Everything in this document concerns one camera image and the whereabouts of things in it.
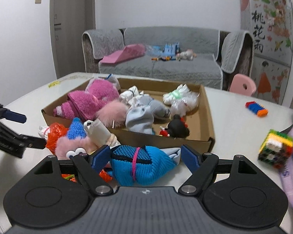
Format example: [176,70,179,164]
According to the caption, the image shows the white cloth pink bands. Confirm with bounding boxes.
[38,126,50,141]

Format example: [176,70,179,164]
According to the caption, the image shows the orange plastic bag bundle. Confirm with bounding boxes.
[46,123,68,155]

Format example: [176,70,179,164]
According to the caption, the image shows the pink fluffy bird toy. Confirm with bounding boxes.
[56,117,99,161]

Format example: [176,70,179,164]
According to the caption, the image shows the white cloth beige band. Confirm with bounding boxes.
[83,119,120,148]

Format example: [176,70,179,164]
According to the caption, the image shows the mickey mouse toy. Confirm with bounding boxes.
[159,114,190,138]

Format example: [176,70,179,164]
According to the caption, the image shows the blue knit cloth bundle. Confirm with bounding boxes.
[107,145,181,186]

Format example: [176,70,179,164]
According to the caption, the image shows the pink fur pompom keychain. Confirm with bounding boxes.
[97,100,129,128]

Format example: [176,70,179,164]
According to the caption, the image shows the grey-blue cloth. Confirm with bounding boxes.
[125,95,170,135]

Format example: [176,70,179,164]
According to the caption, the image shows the white cloth green band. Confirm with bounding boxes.
[162,84,199,108]

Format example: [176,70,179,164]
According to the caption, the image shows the light grey knit pouch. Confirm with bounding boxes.
[105,74,121,91]

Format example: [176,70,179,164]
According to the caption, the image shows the yellow wrapper on table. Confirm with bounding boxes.
[48,80,61,88]

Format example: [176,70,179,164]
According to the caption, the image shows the brown cardboard box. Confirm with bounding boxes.
[40,77,215,154]

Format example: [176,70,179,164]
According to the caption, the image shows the magenta rolled towel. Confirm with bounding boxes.
[53,78,120,121]

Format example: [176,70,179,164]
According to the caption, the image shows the clear plastic wrap ball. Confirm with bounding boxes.
[170,94,199,117]

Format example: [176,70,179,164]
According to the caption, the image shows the colourful brick cube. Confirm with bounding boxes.
[258,129,293,169]

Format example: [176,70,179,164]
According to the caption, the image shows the small colourful brick strip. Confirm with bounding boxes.
[245,101,268,117]

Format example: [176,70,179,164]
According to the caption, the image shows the small white cloth bundle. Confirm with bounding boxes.
[118,86,144,106]

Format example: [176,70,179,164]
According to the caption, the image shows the grey sofa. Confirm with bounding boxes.
[82,26,254,90]

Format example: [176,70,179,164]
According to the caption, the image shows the small plush animal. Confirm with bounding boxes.
[176,49,197,61]

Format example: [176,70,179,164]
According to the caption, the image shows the blue toy castle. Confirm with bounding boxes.
[150,42,180,56]

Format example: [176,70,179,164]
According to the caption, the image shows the pink foam wedge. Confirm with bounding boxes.
[101,44,146,64]

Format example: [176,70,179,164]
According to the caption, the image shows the door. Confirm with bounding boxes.
[50,0,96,78]

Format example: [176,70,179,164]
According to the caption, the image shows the decorated refrigerator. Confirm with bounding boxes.
[240,0,293,105]

